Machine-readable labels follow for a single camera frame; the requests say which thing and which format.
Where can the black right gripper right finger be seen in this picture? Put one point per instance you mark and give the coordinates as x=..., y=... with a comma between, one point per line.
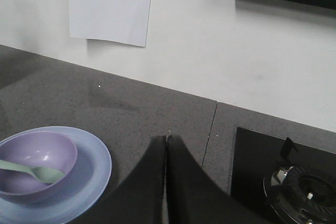
x=192, y=197

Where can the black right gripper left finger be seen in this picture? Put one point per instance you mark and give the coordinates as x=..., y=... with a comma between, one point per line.
x=138, y=199

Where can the pale green plastic spoon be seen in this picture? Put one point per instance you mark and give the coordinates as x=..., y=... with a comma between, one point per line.
x=43, y=174

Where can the lilac plastic bowl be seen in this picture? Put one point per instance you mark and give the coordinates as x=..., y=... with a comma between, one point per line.
x=36, y=149

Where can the light blue plastic plate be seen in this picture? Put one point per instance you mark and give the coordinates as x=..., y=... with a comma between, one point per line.
x=86, y=183

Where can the black gas stove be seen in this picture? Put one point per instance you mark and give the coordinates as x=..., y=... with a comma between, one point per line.
x=283, y=181

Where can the white paper sheet on wall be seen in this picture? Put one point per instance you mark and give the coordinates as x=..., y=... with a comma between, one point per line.
x=122, y=21

